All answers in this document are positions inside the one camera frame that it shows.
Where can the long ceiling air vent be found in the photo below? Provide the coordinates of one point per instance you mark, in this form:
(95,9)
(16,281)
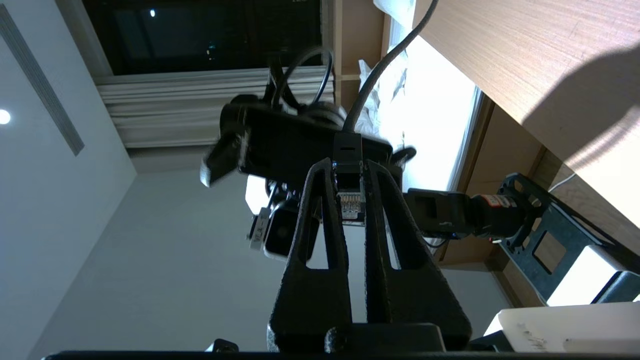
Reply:
(45,85)

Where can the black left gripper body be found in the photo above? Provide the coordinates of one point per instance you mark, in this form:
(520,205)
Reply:
(285,145)

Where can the white pleated curtain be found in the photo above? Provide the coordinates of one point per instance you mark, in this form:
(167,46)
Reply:
(200,110)

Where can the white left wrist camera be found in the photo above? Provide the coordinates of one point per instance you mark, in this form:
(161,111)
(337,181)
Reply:
(280,232)

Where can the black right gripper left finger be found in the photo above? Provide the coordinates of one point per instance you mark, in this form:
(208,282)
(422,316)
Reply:
(310,300)

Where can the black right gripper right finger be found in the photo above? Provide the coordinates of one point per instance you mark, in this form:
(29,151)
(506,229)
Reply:
(415,300)

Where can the round ceiling light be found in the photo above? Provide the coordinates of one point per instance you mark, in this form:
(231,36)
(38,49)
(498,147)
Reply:
(3,116)

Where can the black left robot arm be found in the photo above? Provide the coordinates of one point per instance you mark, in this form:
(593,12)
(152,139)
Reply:
(450,212)

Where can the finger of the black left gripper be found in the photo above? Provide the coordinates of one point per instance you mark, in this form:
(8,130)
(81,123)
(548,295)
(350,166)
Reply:
(404,154)
(225,157)

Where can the dark window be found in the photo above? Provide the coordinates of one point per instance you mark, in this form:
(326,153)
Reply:
(200,35)

